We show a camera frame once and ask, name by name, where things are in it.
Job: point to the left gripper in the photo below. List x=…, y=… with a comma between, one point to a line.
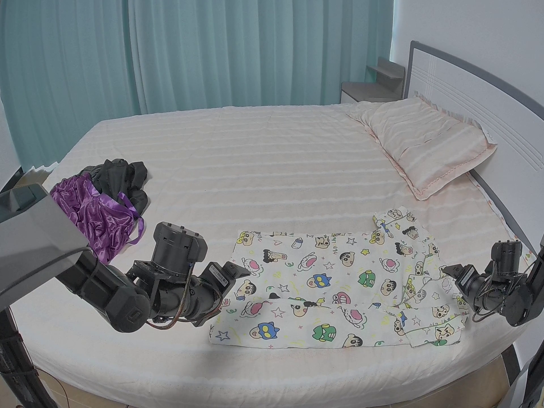
x=210, y=295

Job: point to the grey bedside table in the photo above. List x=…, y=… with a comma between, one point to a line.
x=369, y=89

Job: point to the black garment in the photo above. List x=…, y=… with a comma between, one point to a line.
x=117, y=176

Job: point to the white printed pyjama top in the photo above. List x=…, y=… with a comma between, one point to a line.
x=331, y=278

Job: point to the bed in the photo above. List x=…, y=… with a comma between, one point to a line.
x=263, y=164

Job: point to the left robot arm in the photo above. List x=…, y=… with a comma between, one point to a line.
x=106, y=287

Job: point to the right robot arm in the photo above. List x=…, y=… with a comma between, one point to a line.
x=516, y=295

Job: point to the blue-green curtain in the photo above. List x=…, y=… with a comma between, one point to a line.
x=63, y=66
x=255, y=36

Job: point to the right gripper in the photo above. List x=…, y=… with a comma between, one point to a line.
x=469, y=289

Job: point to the pink striped pillow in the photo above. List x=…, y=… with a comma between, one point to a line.
x=429, y=147

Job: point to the purple satin garment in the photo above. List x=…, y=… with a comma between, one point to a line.
x=97, y=219

